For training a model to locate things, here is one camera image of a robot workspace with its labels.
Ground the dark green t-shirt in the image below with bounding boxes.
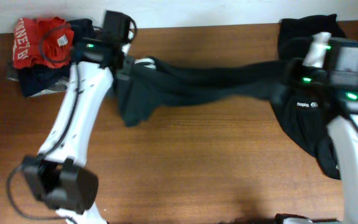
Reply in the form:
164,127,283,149
114,57,290,127

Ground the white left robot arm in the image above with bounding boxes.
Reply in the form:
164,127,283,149
6,11,137,223

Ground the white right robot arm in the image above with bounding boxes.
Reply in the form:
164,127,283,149
272,32,358,223

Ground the grey garment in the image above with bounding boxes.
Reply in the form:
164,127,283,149
6,62,70,97

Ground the red t-shirt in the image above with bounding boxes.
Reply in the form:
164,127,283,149
12,17,74,69

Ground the navy blue garment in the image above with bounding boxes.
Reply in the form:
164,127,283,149
12,17,95,97

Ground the black t-shirt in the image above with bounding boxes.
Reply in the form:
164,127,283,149
271,14,346,180

